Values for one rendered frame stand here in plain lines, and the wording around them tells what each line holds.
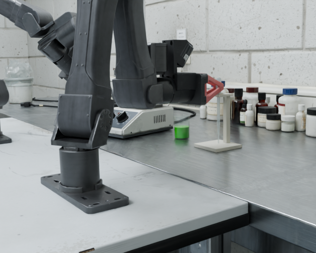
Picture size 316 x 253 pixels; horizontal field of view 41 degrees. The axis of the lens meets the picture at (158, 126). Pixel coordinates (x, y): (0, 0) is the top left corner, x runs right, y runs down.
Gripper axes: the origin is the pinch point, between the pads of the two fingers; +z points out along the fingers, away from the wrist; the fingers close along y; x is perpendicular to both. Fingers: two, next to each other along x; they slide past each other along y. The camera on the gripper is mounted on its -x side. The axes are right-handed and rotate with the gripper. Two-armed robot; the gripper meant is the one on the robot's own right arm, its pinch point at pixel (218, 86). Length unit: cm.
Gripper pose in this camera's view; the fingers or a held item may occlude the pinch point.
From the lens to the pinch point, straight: 100.3
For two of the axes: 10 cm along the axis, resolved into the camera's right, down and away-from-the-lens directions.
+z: 8.4, -1.0, 5.4
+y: -5.5, -1.2, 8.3
